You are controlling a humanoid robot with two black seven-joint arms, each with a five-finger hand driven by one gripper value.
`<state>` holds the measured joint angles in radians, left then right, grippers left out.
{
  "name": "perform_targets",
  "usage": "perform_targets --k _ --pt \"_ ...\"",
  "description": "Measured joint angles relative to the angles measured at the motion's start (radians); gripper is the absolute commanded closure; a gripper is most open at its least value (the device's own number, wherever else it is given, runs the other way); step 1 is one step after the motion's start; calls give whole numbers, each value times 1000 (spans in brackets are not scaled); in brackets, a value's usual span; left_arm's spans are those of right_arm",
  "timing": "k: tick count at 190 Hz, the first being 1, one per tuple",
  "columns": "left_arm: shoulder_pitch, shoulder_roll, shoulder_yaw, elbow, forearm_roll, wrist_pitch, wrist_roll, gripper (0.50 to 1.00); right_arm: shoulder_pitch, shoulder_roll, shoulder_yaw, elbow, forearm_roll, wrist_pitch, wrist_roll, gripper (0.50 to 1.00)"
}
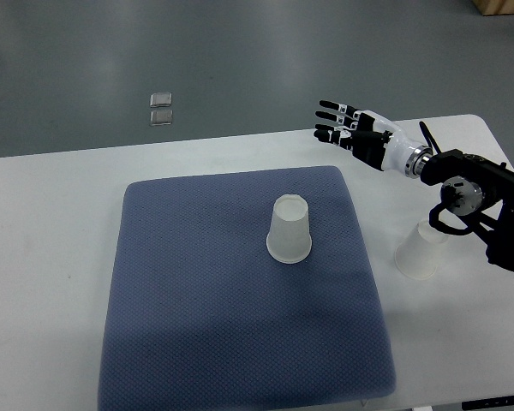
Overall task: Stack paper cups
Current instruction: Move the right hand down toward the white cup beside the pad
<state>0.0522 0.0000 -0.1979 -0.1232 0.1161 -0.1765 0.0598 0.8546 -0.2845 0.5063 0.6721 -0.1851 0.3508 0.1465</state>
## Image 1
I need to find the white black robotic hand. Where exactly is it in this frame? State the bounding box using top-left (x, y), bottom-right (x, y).
top-left (314, 100), bottom-right (438, 179)

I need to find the lower metal floor plate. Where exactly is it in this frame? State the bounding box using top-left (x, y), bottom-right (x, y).
top-left (150, 110), bottom-right (173, 127)

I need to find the black cable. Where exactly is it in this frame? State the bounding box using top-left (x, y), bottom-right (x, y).
top-left (418, 121), bottom-right (443, 154)

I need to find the wooden box corner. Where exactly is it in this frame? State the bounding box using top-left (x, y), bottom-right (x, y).
top-left (472, 0), bottom-right (514, 16)

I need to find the upper metal floor plate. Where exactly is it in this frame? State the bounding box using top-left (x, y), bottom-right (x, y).
top-left (150, 92), bottom-right (172, 107)

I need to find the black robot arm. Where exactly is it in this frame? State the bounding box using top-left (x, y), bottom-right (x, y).
top-left (418, 150), bottom-right (514, 272)

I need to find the black table control panel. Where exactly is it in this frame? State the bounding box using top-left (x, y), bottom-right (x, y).
top-left (461, 396), bottom-right (514, 410)

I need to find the white paper cup on mat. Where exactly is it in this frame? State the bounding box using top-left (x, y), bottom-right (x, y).
top-left (266, 194), bottom-right (312, 264)

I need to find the metal floor plate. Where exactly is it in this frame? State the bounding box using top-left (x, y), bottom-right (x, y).
top-left (150, 110), bottom-right (173, 127)
top-left (150, 92), bottom-right (172, 107)

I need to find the white paper cup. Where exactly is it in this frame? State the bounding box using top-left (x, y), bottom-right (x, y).
top-left (266, 194), bottom-right (312, 264)
top-left (394, 220), bottom-right (449, 280)

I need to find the blue fabric mat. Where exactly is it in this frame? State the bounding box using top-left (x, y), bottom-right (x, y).
top-left (98, 166), bottom-right (396, 410)

